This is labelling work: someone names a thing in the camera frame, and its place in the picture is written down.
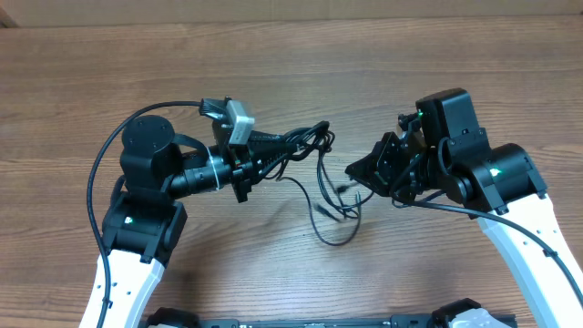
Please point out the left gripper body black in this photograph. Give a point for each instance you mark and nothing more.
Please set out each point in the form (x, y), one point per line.
(242, 171)

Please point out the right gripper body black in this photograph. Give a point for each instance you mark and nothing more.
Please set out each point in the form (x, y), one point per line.
(410, 178)

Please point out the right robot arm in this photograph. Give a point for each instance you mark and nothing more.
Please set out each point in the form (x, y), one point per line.
(441, 159)

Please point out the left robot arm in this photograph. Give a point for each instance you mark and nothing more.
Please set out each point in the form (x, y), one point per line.
(146, 217)

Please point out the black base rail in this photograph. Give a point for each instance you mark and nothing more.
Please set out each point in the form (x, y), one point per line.
(461, 313)

